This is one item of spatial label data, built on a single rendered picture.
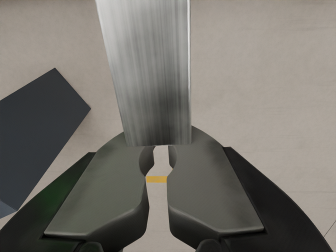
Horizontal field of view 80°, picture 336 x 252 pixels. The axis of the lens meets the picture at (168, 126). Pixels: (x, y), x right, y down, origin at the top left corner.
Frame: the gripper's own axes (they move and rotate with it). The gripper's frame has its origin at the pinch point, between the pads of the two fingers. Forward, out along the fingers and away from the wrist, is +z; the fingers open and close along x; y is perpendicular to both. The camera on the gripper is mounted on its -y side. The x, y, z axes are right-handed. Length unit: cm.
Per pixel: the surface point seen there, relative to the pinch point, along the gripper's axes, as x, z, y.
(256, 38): 37, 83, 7
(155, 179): -14, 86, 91
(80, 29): -38, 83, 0
